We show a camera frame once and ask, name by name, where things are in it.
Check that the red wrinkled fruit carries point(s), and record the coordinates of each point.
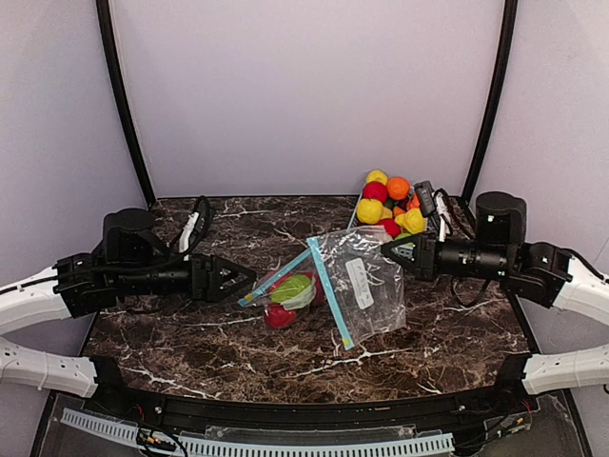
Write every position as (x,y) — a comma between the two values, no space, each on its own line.
(276,316)

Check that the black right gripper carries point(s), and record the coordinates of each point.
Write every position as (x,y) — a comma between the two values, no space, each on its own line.
(425,257)

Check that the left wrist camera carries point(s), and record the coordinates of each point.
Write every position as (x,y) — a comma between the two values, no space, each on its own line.
(195,229)

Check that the red apple back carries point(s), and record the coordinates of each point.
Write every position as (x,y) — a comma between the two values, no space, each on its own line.
(375,190)

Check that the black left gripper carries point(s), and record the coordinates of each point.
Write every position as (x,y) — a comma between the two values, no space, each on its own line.
(201,277)

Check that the orange fruit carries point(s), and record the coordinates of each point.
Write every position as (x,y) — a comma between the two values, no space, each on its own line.
(398,188)

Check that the white slotted cable duct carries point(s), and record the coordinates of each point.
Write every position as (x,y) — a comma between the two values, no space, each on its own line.
(221,441)

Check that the black right frame post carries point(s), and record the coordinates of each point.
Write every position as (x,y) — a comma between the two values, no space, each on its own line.
(508,23)

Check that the black frame post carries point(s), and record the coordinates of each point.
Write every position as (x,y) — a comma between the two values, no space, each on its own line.
(508,23)
(119,90)

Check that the black left frame post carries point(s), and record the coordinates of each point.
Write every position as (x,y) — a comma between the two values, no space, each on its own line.
(119,90)

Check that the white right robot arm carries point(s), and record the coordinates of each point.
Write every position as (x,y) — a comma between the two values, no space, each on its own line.
(542,273)

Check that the yellow lemon right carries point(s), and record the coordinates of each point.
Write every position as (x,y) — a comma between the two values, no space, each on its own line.
(411,221)

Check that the green pear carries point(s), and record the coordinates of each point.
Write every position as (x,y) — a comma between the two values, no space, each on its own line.
(295,292)

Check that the black front table rail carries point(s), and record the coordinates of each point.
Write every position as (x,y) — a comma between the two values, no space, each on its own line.
(463,412)

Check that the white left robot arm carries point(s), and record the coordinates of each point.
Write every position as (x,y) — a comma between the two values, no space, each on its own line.
(129,261)

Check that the yellow apple front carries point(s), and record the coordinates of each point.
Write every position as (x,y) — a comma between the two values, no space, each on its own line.
(369,211)

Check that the light blue plastic basket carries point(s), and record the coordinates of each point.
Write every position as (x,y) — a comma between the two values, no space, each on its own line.
(391,209)

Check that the clear zip bag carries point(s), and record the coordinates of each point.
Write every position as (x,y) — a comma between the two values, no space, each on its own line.
(257,297)
(364,289)

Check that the yellow fruit back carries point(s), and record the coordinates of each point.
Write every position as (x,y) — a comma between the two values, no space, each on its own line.
(376,175)

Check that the orange pumpkin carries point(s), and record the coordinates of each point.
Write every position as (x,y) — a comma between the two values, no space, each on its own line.
(413,202)

